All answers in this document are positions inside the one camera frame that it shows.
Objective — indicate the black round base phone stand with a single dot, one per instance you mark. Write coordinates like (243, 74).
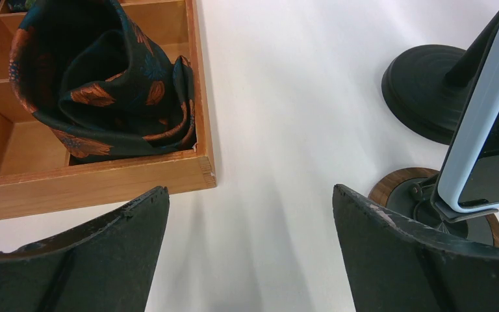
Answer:
(427, 87)

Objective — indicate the wood base phone stand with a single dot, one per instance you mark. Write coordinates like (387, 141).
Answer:
(408, 191)

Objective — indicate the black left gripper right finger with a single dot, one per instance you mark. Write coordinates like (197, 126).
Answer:
(394, 263)

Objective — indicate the wooden compartment tray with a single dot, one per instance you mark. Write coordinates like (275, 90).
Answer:
(37, 174)

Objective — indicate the light blue cased phone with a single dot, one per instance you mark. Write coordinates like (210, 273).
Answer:
(469, 180)

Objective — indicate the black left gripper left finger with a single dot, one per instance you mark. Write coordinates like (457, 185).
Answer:
(105, 264)

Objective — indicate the dark floral folded cloth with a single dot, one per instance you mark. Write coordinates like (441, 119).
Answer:
(88, 72)

